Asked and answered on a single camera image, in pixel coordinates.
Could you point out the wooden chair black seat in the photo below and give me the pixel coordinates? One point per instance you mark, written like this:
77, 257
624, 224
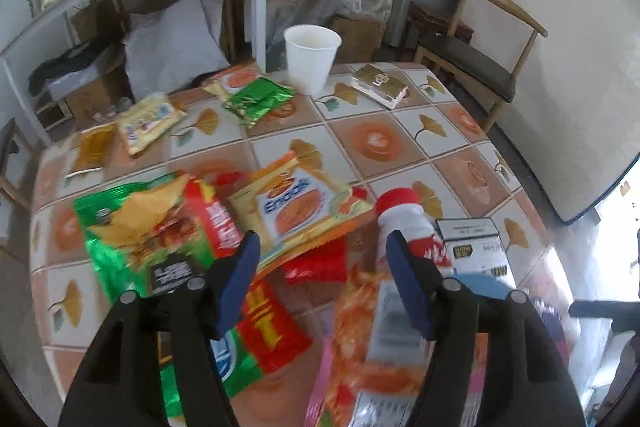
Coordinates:
467, 63

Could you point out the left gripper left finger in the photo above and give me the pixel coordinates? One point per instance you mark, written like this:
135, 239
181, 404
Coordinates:
118, 381

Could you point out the gold cigarette box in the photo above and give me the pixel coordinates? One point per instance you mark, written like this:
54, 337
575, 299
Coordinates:
382, 87

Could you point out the gold sachet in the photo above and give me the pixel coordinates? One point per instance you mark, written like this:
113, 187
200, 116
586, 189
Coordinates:
94, 145

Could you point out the yellow Enaak noodle packet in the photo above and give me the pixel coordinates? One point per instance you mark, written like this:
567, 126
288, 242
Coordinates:
294, 207

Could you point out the red snack bag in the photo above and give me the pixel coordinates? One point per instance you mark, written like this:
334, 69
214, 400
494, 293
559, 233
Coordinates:
266, 338

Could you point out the white paper cup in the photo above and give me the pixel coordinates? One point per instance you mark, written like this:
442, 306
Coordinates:
310, 51

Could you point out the green chip bag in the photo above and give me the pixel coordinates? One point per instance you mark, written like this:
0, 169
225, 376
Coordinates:
140, 238

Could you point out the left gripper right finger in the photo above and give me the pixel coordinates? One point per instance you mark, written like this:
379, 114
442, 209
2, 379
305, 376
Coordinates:
494, 362

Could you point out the white charger cable box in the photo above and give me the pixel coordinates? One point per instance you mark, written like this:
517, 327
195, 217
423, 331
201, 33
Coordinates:
474, 246

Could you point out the small green wrapper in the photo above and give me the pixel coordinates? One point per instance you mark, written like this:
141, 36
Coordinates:
257, 99

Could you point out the pink blue cracker bag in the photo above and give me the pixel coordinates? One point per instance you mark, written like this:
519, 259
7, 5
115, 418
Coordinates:
374, 362

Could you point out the yellow snack packet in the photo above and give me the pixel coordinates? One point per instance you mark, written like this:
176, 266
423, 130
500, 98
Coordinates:
146, 121

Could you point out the white red-capped milk bottle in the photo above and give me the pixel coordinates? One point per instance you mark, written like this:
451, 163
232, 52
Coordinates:
400, 210

